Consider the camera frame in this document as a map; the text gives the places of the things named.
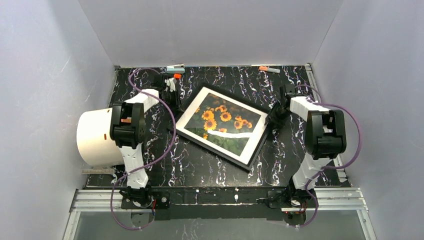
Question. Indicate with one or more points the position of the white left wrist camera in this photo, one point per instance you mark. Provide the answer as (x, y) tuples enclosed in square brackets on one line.
[(171, 84)]

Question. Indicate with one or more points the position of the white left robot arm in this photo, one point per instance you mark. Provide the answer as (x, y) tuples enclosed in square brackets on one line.
[(128, 125)]

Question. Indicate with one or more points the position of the black orange marker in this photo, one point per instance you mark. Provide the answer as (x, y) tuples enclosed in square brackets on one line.
[(177, 76)]

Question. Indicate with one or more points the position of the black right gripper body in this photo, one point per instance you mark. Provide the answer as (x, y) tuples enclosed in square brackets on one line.
[(276, 110)]

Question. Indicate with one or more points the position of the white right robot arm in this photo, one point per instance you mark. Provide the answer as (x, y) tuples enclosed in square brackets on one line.
[(324, 134)]

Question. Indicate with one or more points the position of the aluminium rail frame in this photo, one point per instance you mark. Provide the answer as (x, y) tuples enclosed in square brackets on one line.
[(98, 215)]

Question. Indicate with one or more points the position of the sunflower photo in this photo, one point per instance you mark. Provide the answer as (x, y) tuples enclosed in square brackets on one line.
[(225, 124)]

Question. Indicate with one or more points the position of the white cylinder orange lid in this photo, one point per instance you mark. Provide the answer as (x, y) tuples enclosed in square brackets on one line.
[(93, 139)]

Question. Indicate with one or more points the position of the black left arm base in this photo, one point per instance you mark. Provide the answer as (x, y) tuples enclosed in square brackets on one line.
[(144, 198)]

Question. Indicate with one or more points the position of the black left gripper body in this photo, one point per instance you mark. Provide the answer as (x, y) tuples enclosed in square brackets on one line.
[(173, 100)]

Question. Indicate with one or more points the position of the orange white marker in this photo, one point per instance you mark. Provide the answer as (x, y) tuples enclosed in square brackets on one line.
[(269, 69)]

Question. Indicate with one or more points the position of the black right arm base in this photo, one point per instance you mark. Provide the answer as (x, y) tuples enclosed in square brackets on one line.
[(289, 197)]

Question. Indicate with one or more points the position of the wooden ruler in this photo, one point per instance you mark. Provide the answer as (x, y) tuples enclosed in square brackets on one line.
[(98, 171)]

